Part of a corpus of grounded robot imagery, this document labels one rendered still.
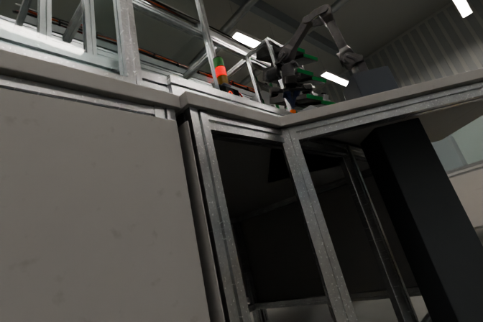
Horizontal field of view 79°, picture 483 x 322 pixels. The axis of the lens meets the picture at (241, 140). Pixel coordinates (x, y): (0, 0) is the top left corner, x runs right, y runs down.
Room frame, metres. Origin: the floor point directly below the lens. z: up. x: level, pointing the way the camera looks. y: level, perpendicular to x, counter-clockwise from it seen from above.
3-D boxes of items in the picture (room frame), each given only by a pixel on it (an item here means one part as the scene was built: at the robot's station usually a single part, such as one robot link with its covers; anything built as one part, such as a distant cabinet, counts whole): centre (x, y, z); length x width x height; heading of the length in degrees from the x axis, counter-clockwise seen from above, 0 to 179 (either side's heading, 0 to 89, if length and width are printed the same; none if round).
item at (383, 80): (1.05, -0.53, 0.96); 0.14 x 0.14 x 0.20; 1
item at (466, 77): (1.10, -0.53, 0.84); 0.90 x 0.70 x 0.03; 91
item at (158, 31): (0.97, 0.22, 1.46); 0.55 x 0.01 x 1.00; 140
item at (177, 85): (0.94, -0.14, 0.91); 0.89 x 0.06 x 0.11; 140
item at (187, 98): (1.53, 0.15, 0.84); 1.50 x 1.41 x 0.03; 140
